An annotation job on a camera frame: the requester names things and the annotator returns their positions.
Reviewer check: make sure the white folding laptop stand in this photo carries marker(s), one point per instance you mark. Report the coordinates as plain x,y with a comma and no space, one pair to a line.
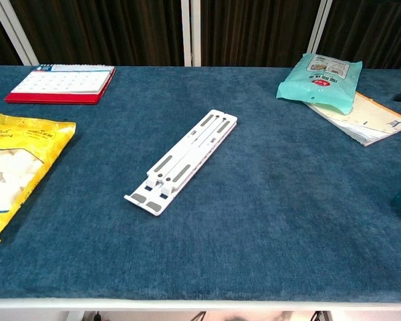
187,150

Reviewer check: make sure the blue fabric table mat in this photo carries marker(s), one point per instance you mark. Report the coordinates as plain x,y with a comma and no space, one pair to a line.
200,250

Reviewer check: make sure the red desk calendar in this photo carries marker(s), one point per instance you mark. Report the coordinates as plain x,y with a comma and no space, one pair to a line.
60,82

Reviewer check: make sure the orange white booklet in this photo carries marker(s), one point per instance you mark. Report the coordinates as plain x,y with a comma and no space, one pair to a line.
371,123

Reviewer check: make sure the teal wet wipes pack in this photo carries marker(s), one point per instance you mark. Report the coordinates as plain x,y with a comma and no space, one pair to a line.
321,93

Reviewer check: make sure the yellow marshmallow bag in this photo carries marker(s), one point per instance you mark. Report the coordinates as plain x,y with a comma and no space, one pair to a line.
36,140

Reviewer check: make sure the white partition post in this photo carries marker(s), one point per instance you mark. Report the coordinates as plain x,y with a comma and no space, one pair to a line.
321,26
187,33
14,33

